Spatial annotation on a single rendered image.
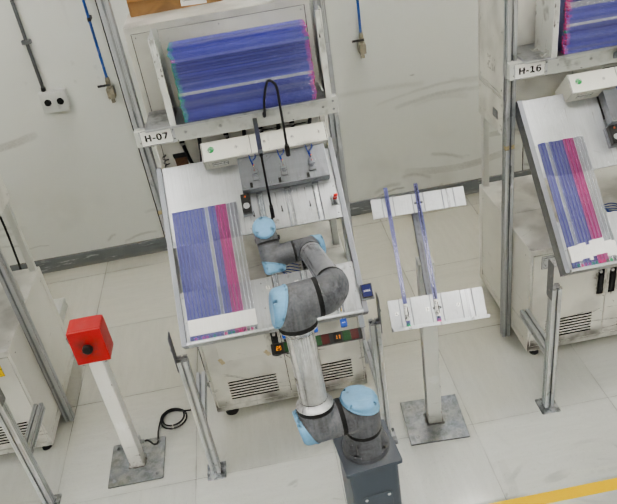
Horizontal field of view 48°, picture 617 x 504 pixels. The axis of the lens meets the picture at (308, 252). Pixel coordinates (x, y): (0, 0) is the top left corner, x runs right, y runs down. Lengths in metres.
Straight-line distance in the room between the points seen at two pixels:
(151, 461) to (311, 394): 1.31
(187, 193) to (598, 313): 1.91
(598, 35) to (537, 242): 0.86
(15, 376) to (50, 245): 1.70
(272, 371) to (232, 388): 0.20
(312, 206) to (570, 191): 0.99
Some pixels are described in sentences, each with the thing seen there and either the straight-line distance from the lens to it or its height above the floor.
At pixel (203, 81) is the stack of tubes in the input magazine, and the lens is 2.60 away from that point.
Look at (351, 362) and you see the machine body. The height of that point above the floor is 0.21.
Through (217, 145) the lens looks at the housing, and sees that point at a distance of 2.72.
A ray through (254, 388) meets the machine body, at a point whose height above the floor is 0.16.
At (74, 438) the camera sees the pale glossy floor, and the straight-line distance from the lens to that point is 3.52.
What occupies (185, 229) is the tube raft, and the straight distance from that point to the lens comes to 2.69.
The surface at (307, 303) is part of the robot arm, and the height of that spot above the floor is 1.16.
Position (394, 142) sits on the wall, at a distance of 4.47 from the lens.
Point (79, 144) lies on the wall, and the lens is 4.39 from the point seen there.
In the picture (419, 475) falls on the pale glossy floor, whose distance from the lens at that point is 2.96.
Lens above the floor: 2.30
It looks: 32 degrees down
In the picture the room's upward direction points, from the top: 9 degrees counter-clockwise
